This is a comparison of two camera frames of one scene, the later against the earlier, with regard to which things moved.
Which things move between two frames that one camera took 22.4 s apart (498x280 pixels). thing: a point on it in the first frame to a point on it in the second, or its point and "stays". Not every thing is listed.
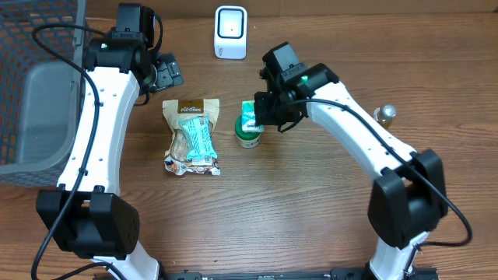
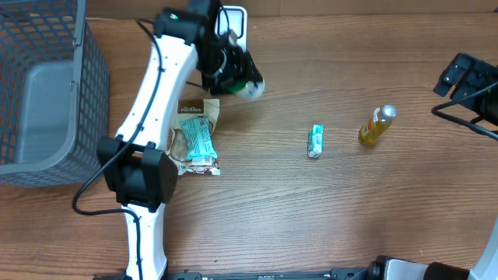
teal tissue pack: (248, 119) to (316, 141)
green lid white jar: (245, 139) to (250, 90)
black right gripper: (266, 110) to (461, 78)
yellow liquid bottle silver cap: (384, 115) stays
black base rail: (349, 274) stays
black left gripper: (170, 75) to (243, 69)
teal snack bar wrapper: (198, 133) stays
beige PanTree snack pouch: (176, 161) stays
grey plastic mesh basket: (40, 93) stays
